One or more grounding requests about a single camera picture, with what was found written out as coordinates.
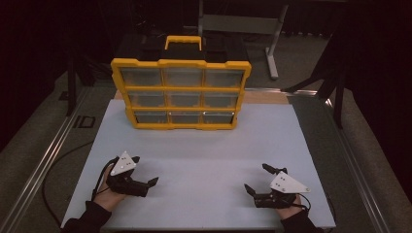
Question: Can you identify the black metal stand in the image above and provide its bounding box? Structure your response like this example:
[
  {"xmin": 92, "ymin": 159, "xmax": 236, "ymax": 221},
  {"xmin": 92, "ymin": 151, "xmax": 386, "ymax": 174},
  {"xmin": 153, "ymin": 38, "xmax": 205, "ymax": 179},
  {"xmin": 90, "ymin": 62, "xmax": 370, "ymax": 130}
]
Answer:
[
  {"xmin": 66, "ymin": 54, "xmax": 96, "ymax": 117},
  {"xmin": 281, "ymin": 32, "xmax": 346, "ymax": 130}
]

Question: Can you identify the clear plastic drawer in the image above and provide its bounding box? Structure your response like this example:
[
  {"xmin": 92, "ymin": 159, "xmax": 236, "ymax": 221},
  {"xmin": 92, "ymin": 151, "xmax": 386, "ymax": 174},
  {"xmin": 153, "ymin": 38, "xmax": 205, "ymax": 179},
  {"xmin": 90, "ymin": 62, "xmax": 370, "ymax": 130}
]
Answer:
[{"xmin": 168, "ymin": 111, "xmax": 202, "ymax": 126}]

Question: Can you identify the yellow black drawer organizer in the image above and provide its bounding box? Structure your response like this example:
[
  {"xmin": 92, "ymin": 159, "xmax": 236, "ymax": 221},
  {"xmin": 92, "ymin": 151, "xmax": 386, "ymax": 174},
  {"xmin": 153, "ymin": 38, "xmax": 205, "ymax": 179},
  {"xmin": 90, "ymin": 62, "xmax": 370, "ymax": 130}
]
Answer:
[{"xmin": 110, "ymin": 34, "xmax": 253, "ymax": 131}]

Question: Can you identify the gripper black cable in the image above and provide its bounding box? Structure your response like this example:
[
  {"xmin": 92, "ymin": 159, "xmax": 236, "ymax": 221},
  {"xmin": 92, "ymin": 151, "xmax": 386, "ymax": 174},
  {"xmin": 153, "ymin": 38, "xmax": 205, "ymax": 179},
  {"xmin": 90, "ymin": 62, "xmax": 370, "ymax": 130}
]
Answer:
[
  {"xmin": 41, "ymin": 140, "xmax": 120, "ymax": 227},
  {"xmin": 294, "ymin": 192, "xmax": 312, "ymax": 213}
]

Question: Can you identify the person's left hand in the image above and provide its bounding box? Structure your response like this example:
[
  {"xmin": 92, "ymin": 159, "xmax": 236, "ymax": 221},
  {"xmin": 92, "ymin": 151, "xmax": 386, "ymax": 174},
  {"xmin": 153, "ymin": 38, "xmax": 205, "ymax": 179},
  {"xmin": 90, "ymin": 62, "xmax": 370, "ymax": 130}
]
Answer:
[{"xmin": 93, "ymin": 167, "xmax": 128, "ymax": 213}]

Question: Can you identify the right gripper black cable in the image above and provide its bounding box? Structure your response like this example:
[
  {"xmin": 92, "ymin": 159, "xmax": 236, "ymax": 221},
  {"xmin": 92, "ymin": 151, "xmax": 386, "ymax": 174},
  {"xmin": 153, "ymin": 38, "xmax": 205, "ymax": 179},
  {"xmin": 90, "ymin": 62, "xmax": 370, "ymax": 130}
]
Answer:
[{"xmin": 294, "ymin": 192, "xmax": 312, "ymax": 213}]

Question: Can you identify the aluminium rail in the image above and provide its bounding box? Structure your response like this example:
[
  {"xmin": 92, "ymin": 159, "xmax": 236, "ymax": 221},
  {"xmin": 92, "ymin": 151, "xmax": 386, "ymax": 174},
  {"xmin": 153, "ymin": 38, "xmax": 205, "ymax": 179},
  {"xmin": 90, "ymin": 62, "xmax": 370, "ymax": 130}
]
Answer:
[
  {"xmin": 244, "ymin": 86, "xmax": 320, "ymax": 97},
  {"xmin": 322, "ymin": 96, "xmax": 395, "ymax": 233},
  {"xmin": 0, "ymin": 86, "xmax": 91, "ymax": 233}
]

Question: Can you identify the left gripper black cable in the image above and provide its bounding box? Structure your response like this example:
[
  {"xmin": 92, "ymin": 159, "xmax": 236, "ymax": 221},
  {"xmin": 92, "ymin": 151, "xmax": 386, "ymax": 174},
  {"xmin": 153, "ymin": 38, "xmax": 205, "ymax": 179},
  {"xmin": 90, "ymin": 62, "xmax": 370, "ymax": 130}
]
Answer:
[{"xmin": 41, "ymin": 140, "xmax": 120, "ymax": 227}]

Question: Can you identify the grey metal desk frame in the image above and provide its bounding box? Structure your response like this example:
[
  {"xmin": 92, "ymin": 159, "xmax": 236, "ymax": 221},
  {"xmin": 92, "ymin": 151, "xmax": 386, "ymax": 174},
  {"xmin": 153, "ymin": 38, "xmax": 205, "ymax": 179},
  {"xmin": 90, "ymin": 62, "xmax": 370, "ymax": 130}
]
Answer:
[{"xmin": 197, "ymin": 0, "xmax": 290, "ymax": 81}]

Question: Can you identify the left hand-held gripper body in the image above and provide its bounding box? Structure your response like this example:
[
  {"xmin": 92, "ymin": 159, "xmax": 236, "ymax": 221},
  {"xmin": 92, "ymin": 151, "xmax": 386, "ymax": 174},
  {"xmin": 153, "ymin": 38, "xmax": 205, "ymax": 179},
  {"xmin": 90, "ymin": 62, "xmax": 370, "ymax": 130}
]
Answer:
[{"xmin": 105, "ymin": 150, "xmax": 151, "ymax": 198}]

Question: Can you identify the wooden board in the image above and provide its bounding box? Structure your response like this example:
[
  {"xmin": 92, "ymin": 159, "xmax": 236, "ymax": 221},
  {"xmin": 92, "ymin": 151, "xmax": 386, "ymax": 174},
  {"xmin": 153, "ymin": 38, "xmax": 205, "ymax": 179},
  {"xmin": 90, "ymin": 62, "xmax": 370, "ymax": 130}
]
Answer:
[{"xmin": 113, "ymin": 90, "xmax": 290, "ymax": 105}]

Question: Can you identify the person's right hand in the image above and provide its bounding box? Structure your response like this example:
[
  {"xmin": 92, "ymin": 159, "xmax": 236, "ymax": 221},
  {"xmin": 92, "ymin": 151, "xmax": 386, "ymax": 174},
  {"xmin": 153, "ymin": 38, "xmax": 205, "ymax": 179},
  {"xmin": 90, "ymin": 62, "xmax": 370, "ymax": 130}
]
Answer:
[{"xmin": 276, "ymin": 194, "xmax": 305, "ymax": 220}]

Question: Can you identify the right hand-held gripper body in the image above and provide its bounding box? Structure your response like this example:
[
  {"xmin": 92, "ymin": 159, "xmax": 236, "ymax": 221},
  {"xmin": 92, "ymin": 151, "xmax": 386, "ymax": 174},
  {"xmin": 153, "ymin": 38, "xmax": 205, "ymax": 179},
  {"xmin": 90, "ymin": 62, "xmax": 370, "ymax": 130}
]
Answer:
[{"xmin": 253, "ymin": 167, "xmax": 312, "ymax": 209}]

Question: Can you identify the set of clear organizer drawers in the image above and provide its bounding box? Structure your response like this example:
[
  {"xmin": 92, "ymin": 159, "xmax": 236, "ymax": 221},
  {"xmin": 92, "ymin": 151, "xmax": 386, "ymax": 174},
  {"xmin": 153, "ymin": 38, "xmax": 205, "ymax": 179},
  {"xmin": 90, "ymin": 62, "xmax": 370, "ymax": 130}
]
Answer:
[{"xmin": 120, "ymin": 67, "xmax": 245, "ymax": 125}]

